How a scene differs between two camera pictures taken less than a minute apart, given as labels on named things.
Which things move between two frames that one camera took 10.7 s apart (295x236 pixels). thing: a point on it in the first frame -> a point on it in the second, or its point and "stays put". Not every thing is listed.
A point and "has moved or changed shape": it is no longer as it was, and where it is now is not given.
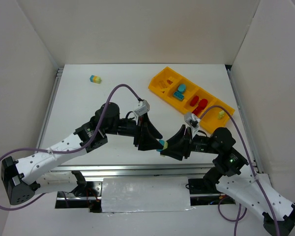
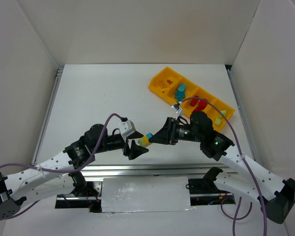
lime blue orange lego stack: [95, 79] has moved or changed shape
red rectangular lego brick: [194, 101] stays put
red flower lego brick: [201, 104] stays put
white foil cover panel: [146, 194] stays put
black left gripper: [138, 132] -> [125, 144]
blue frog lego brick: [182, 87] stays put
